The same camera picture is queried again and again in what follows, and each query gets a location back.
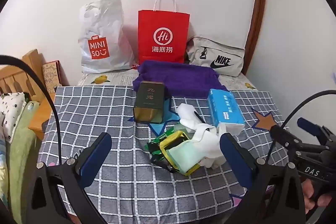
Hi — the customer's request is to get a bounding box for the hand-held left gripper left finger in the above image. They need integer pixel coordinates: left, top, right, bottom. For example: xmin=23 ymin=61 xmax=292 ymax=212
xmin=31 ymin=132 xmax=113 ymax=224

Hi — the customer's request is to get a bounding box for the yellow edged pouch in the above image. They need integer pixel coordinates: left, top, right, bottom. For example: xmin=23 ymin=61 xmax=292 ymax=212
xmin=160 ymin=131 xmax=208 ymax=176

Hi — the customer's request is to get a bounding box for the white paper towel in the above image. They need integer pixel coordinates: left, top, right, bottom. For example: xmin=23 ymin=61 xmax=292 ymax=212
xmin=193 ymin=126 xmax=227 ymax=169

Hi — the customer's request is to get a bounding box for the purple towel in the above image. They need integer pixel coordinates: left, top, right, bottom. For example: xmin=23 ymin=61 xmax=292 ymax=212
xmin=133 ymin=60 xmax=228 ymax=98

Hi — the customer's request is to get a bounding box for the person's right hand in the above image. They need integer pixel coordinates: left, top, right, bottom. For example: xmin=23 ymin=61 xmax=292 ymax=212
xmin=302 ymin=179 xmax=334 ymax=212

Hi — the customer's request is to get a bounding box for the white foam pouch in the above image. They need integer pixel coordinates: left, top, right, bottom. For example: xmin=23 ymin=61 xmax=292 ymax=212
xmin=175 ymin=103 xmax=210 ymax=132

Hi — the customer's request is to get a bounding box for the wooden door frame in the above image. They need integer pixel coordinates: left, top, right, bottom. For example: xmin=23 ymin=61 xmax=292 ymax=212
xmin=243 ymin=0 xmax=268 ymax=75

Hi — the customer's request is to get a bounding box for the patterned box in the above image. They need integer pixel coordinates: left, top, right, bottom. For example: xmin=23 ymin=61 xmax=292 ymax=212
xmin=42 ymin=61 xmax=63 ymax=94

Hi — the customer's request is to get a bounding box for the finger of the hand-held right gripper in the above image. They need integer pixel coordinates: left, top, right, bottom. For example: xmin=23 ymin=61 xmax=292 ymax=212
xmin=297 ymin=117 xmax=336 ymax=151
xmin=270 ymin=124 xmax=329 ymax=153

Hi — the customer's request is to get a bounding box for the green blanket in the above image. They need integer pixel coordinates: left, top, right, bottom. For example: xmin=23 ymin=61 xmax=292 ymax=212
xmin=5 ymin=101 xmax=40 ymax=224

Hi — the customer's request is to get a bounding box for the wooden headboard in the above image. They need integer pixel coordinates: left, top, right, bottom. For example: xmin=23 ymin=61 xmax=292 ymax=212
xmin=0 ymin=49 xmax=57 ymax=140

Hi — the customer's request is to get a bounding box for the white plastic shopping bag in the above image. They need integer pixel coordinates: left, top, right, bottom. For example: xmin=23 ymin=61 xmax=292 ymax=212
xmin=78 ymin=0 xmax=135 ymax=74

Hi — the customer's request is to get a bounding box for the red paper bag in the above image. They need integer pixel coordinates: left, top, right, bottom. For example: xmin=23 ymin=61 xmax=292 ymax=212
xmin=138 ymin=0 xmax=190 ymax=64

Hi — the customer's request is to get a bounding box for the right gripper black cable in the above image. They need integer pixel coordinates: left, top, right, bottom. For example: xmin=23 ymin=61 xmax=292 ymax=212
xmin=265 ymin=91 xmax=336 ymax=161

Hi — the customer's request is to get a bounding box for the dark green tin box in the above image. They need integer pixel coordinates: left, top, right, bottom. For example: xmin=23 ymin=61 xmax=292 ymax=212
xmin=133 ymin=81 xmax=172 ymax=125

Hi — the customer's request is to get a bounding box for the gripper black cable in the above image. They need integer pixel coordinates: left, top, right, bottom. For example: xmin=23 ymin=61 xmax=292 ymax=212
xmin=0 ymin=55 xmax=63 ymax=165
xmin=265 ymin=91 xmax=336 ymax=161

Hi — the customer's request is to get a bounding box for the floral print pillow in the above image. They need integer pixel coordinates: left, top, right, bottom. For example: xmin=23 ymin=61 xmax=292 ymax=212
xmin=0 ymin=92 xmax=29 ymax=143

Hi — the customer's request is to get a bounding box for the green snack packet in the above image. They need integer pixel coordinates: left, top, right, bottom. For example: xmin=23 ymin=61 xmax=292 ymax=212
xmin=146 ymin=130 xmax=189 ymax=161

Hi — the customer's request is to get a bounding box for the light green cloth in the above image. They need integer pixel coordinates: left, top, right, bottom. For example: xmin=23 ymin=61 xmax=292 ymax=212
xmin=168 ymin=140 xmax=208 ymax=172

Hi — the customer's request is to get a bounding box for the blue tissue pack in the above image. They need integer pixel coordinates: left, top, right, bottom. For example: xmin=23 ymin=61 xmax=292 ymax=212
xmin=206 ymin=89 xmax=245 ymax=135

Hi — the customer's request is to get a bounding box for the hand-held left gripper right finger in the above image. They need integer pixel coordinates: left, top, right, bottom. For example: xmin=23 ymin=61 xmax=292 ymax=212
xmin=220 ymin=133 xmax=306 ymax=224

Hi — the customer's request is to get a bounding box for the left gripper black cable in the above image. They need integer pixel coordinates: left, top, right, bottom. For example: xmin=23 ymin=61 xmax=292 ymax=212
xmin=0 ymin=55 xmax=63 ymax=165

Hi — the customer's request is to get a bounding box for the grey checked blanket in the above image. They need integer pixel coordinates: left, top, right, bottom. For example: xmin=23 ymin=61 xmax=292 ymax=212
xmin=39 ymin=85 xmax=289 ymax=224

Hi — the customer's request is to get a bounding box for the beige waist bag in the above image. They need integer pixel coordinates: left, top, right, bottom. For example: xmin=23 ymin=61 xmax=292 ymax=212
xmin=186 ymin=35 xmax=246 ymax=77

